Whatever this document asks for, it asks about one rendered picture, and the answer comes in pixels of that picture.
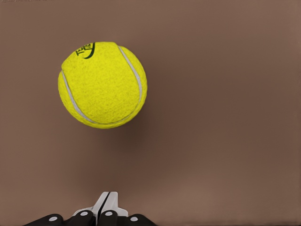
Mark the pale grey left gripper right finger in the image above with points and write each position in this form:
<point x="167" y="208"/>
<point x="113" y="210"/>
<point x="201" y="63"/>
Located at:
<point x="111" y="212"/>

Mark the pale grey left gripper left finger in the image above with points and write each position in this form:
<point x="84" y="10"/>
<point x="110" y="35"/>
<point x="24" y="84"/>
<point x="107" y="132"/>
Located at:
<point x="87" y="217"/>

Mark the yellow tennis ball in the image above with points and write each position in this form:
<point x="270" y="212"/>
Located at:
<point x="101" y="87"/>

